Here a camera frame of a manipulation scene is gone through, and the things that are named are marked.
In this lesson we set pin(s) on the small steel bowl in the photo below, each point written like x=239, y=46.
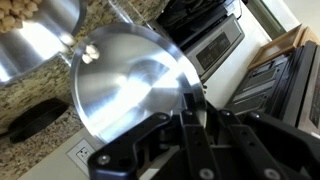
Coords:
x=126, y=86

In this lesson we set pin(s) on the pile of chickpeas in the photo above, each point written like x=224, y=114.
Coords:
x=13, y=15

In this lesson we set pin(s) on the wide steel bowl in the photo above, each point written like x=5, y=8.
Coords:
x=40, y=40

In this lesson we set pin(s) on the stainless steel stove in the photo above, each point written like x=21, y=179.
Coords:
x=213, y=50

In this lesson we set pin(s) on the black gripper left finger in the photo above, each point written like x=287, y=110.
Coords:
x=133, y=146

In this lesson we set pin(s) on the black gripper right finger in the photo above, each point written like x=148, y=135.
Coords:
x=276, y=150

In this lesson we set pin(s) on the white wall outlet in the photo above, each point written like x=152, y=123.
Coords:
x=81, y=155

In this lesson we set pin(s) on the wooden upper cabinet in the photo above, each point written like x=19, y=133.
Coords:
x=280, y=46

